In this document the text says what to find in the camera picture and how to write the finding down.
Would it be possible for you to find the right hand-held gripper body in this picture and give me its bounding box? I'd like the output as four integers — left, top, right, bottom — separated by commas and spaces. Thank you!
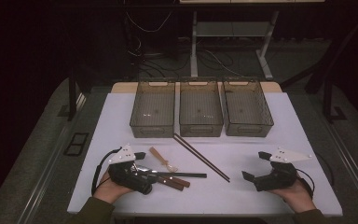
254, 147, 312, 192

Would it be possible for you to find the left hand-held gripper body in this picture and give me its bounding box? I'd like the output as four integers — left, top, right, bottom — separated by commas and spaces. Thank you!
107, 143, 149, 193

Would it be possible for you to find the smoked translucent plastic bin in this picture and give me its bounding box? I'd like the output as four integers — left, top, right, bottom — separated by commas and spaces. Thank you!
178, 77, 225, 138
129, 77, 176, 139
222, 77, 275, 138

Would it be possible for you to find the brown chopstick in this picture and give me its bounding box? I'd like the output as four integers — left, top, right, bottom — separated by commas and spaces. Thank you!
174, 133, 231, 182
172, 134, 230, 183

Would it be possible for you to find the person's left hand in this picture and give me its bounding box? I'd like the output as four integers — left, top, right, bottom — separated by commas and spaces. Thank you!
92, 170, 134, 204

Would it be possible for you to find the person's right hand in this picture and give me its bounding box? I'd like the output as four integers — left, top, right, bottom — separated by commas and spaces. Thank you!
269, 178, 317, 214

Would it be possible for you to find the white foam board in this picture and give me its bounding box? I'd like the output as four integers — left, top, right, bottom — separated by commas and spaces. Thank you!
66, 91, 344, 217

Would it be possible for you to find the black metal stand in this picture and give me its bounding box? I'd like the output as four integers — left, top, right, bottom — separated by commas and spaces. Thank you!
67, 69, 77, 122
322, 62, 349, 124

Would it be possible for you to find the grey metal leg desk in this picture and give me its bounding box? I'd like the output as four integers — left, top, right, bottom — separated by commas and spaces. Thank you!
179, 0, 325, 81

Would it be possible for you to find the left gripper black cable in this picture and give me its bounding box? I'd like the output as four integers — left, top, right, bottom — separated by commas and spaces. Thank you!
90, 147, 123, 196

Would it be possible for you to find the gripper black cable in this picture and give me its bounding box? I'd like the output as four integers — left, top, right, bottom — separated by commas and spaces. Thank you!
295, 168, 315, 200
90, 147, 123, 196

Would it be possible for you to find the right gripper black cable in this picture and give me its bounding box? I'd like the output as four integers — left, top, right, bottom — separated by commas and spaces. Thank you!
295, 168, 315, 200

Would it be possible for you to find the aluminium floor rail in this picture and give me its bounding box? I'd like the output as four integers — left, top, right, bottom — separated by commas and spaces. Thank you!
323, 120, 358, 216
21, 92, 87, 224

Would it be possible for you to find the tangle of black cables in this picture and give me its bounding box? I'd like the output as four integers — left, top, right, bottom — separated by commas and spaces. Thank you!
126, 33, 194, 79

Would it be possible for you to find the white hanging cable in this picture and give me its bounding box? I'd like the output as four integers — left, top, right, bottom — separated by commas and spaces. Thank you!
125, 10, 172, 34

